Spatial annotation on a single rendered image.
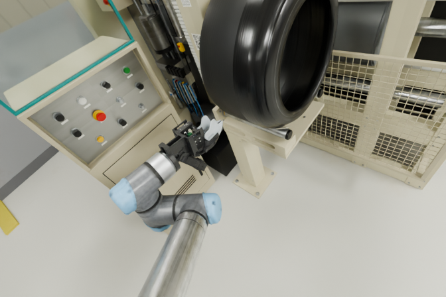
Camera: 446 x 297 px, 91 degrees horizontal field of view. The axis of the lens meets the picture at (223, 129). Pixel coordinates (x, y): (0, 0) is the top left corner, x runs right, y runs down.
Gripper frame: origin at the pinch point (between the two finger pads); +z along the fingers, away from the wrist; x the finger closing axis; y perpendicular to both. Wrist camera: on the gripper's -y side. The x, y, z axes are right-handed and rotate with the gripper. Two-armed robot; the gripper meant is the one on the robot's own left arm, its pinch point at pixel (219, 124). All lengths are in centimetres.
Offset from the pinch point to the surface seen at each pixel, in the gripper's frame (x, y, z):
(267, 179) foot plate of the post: 23, -106, 52
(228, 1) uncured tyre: 5.1, 30.2, 18.2
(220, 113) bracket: 23.9, -18.4, 21.0
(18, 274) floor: 146, -129, -125
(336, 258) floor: -40, -110, 30
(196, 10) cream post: 28.6, 25.6, 25.2
